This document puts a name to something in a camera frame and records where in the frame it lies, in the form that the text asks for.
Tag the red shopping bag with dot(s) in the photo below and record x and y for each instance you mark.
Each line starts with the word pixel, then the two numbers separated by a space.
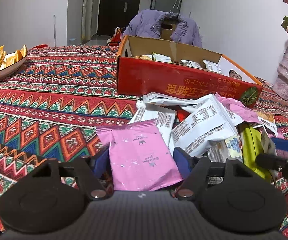
pixel 115 37

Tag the white interior door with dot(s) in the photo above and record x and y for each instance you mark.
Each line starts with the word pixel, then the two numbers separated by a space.
pixel 88 10

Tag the blue white snack packet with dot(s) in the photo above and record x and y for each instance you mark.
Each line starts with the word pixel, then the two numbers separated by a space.
pixel 233 146

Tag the small orange print snack packet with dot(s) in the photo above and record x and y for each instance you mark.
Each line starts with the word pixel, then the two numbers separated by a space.
pixel 266 120

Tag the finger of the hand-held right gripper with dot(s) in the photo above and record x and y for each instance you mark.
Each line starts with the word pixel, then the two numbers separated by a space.
pixel 283 143
pixel 271 161

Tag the grey foil snack packet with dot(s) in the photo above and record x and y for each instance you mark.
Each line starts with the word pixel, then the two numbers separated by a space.
pixel 267 142

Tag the brown cardboard box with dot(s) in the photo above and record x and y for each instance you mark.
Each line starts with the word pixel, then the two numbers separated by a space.
pixel 168 30

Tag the dark entrance door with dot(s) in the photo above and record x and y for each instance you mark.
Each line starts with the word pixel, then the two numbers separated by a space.
pixel 111 12

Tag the red cardboard box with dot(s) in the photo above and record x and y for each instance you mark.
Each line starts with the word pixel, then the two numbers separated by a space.
pixel 173 80

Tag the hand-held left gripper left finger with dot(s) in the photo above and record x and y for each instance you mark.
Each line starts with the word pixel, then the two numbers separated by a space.
pixel 101 163

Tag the white plate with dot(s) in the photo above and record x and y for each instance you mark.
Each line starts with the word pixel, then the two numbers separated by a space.
pixel 6 71

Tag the plain pink snack packet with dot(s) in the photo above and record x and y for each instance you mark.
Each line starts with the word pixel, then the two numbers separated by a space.
pixel 139 155

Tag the patterned red tablecloth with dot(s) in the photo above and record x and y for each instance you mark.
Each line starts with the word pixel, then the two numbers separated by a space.
pixel 59 100

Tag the purple jacket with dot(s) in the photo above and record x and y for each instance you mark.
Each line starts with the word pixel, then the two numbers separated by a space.
pixel 144 25

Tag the pink textured vase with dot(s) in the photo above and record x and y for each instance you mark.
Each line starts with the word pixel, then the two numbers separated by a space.
pixel 287 72

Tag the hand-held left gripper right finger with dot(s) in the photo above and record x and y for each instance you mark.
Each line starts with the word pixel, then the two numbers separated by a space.
pixel 182 162

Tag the green snack packet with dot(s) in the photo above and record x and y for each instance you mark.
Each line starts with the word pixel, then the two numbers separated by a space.
pixel 252 150

